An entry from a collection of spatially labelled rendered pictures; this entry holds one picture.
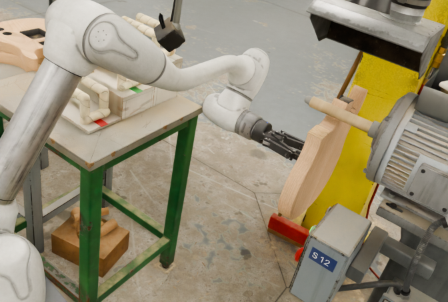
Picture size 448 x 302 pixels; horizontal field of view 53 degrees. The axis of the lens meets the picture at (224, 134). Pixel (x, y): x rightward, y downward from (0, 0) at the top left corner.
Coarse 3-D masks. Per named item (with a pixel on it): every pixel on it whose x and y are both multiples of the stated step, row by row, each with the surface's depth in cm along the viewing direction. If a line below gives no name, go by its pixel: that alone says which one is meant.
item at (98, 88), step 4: (84, 80) 159; (88, 80) 158; (92, 80) 158; (84, 84) 159; (88, 84) 158; (92, 84) 157; (96, 84) 157; (100, 84) 157; (92, 88) 157; (96, 88) 156; (100, 88) 155; (104, 88) 155; (96, 92) 157; (100, 92) 155; (104, 92) 155; (108, 92) 156
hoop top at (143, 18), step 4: (136, 16) 178; (140, 16) 177; (144, 16) 176; (148, 16) 176; (140, 20) 177; (144, 20) 176; (148, 20) 175; (152, 20) 174; (156, 20) 174; (148, 24) 175; (152, 24) 174; (156, 24) 173
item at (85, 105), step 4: (80, 104) 150; (84, 104) 150; (88, 104) 150; (80, 108) 151; (84, 108) 150; (88, 108) 151; (80, 112) 152; (84, 112) 151; (88, 112) 152; (80, 116) 153; (84, 116) 152; (80, 120) 154; (84, 124) 154
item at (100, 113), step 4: (108, 108) 159; (92, 112) 155; (96, 112) 155; (100, 112) 156; (104, 112) 157; (108, 112) 159; (88, 116) 153; (92, 116) 154; (96, 116) 155; (100, 116) 156; (104, 116) 158; (84, 120) 152; (88, 120) 152; (92, 120) 154
